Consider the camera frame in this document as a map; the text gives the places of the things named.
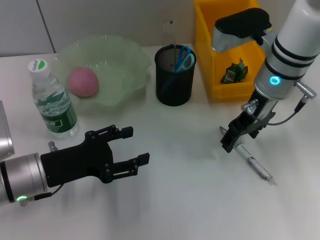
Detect grey clear ballpoint pen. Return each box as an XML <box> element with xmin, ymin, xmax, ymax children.
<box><xmin>218</xmin><ymin>126</ymin><xmax>279</xmax><ymax>186</ymax></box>

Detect clear green-label water bottle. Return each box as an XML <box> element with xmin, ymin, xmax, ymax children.
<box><xmin>27</xmin><ymin>58</ymin><xmax>80</xmax><ymax>140</ymax></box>

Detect yellow plastic bin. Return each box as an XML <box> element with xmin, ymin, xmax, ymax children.
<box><xmin>194</xmin><ymin>0</ymin><xmax>273</xmax><ymax>101</ymax></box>

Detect clear plastic ruler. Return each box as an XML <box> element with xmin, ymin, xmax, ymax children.
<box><xmin>161</xmin><ymin>19</ymin><xmax>177</xmax><ymax>69</ymax></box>

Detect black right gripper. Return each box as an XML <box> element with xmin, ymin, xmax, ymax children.
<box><xmin>220</xmin><ymin>93</ymin><xmax>277</xmax><ymax>154</ymax></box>

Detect blue scissors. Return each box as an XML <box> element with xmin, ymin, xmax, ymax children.
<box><xmin>161</xmin><ymin>45</ymin><xmax>196</xmax><ymax>93</ymax></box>

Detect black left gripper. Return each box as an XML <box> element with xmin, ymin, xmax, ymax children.
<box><xmin>40</xmin><ymin>124</ymin><xmax>150</xmax><ymax>188</ymax></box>

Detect pink peach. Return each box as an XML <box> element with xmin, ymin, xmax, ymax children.
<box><xmin>66</xmin><ymin>66</ymin><xmax>100</xmax><ymax>98</ymax></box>

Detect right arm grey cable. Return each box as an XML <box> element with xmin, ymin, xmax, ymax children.
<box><xmin>241</xmin><ymin>81</ymin><xmax>318</xmax><ymax>126</ymax></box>

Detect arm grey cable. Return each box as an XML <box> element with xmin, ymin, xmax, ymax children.
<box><xmin>241</xmin><ymin>81</ymin><xmax>318</xmax><ymax>126</ymax></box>
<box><xmin>19</xmin><ymin>184</ymin><xmax>63</xmax><ymax>206</ymax></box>

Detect translucent green fruit bowl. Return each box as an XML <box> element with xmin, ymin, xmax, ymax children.
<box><xmin>51</xmin><ymin>34</ymin><xmax>153</xmax><ymax>111</ymax></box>

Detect left arm grey cable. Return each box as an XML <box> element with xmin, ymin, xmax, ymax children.
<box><xmin>19</xmin><ymin>184</ymin><xmax>63</xmax><ymax>206</ymax></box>

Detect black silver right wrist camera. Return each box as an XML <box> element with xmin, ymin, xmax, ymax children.
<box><xmin>211</xmin><ymin>7</ymin><xmax>273</xmax><ymax>54</ymax></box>

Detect green plastic wrapper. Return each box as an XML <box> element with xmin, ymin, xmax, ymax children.
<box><xmin>219</xmin><ymin>57</ymin><xmax>250</xmax><ymax>85</ymax></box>

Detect black mesh pen holder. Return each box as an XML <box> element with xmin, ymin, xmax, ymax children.
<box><xmin>154</xmin><ymin>44</ymin><xmax>198</xmax><ymax>107</ymax></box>

